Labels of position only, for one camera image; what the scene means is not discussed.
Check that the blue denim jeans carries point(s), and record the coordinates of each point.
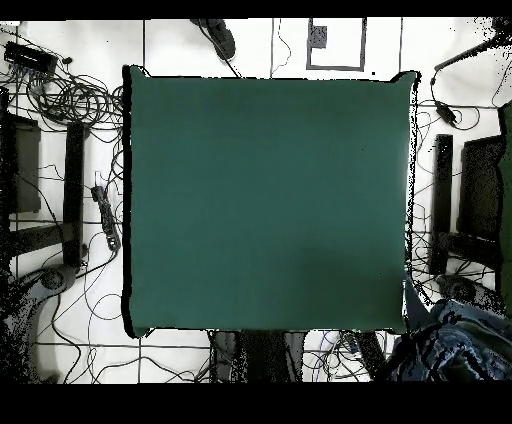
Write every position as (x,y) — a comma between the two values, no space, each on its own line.
(452,320)

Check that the black flat panel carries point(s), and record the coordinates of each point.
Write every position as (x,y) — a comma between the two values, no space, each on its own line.
(24,168)
(480,188)

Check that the dark green table cloth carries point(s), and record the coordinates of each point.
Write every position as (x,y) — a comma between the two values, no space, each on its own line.
(240,180)

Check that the black power strip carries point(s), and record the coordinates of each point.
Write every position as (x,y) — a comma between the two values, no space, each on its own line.
(106,216)

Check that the person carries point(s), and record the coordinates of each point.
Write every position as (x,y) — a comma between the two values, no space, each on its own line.
(222,40)

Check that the black long beam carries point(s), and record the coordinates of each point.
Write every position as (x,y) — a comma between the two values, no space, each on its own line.
(442,200)
(74,192)

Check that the small black block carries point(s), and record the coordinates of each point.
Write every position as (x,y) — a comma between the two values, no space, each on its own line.
(318,36)

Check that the black power adapter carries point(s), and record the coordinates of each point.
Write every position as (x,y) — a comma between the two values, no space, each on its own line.
(446,113)

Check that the black network box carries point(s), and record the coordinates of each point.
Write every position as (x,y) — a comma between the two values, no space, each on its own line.
(28,58)

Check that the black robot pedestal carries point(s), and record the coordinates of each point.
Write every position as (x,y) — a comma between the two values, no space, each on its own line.
(256,356)

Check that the black rod with mount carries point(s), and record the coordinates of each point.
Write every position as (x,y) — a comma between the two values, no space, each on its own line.
(503,27)

